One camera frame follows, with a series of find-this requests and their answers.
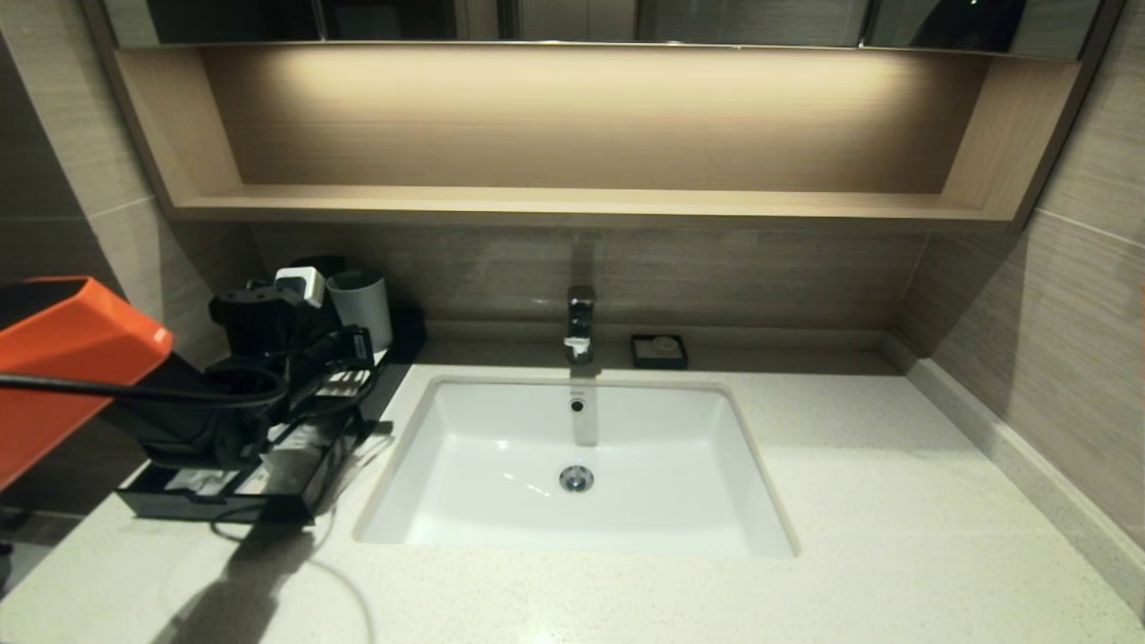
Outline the grey plastic cup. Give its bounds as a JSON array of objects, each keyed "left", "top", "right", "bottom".
[{"left": 326, "top": 269, "right": 394, "bottom": 352}]

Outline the black drawer with toiletries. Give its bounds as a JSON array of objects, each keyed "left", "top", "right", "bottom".
[{"left": 116, "top": 416, "right": 368, "bottom": 525}]

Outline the translucent packet with green band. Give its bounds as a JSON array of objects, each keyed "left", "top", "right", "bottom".
[{"left": 165, "top": 467, "right": 238, "bottom": 496}]

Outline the black box with white lid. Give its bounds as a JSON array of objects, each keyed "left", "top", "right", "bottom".
[{"left": 318, "top": 307, "right": 428, "bottom": 437}]

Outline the white folded sachet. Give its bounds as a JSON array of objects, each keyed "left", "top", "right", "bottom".
[{"left": 237, "top": 425, "right": 327, "bottom": 496}]

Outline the white sink basin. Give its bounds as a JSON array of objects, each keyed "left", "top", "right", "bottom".
[{"left": 355, "top": 376, "right": 797, "bottom": 557}]

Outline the chrome faucet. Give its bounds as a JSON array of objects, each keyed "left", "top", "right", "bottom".
[{"left": 564, "top": 286, "right": 598, "bottom": 364}]

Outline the black soap dish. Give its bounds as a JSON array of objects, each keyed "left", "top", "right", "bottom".
[{"left": 630, "top": 334, "right": 688, "bottom": 369}]

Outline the mirror cabinet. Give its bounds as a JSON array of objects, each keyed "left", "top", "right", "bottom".
[{"left": 103, "top": 0, "right": 1101, "bottom": 59}]

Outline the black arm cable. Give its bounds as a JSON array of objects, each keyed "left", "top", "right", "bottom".
[{"left": 0, "top": 362, "right": 377, "bottom": 421}]

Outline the light wooden wall shelf niche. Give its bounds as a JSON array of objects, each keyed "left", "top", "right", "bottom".
[{"left": 112, "top": 45, "right": 1079, "bottom": 225}]

